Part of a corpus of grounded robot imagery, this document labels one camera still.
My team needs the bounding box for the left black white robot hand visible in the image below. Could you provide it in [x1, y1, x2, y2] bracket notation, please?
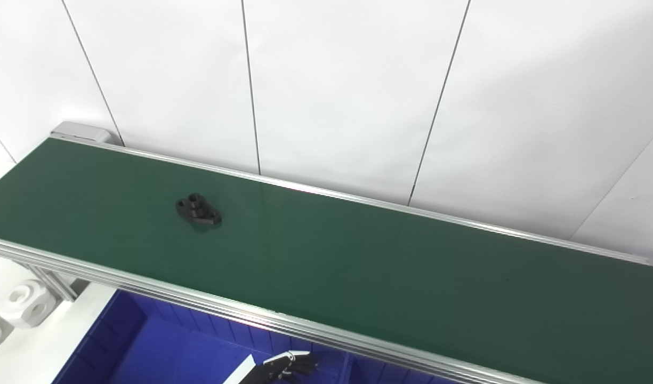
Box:
[223, 350, 320, 384]

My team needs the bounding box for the black flanged metal part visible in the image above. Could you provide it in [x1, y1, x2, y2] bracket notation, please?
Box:
[175, 193, 223, 227]

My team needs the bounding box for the green conveyor belt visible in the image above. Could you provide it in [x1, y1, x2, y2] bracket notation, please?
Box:
[0, 133, 653, 384]
[0, 138, 653, 384]

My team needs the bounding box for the blue plastic bin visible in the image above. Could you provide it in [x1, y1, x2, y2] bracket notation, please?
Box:
[342, 352, 465, 384]
[52, 289, 353, 384]

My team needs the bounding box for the aluminium conveyor support leg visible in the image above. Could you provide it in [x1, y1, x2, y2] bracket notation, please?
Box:
[25, 264, 90, 302]

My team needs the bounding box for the white plastic part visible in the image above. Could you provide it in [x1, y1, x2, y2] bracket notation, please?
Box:
[0, 279, 58, 329]

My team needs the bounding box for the grey conveyor end housing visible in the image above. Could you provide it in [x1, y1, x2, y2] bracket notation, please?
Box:
[50, 121, 114, 145]

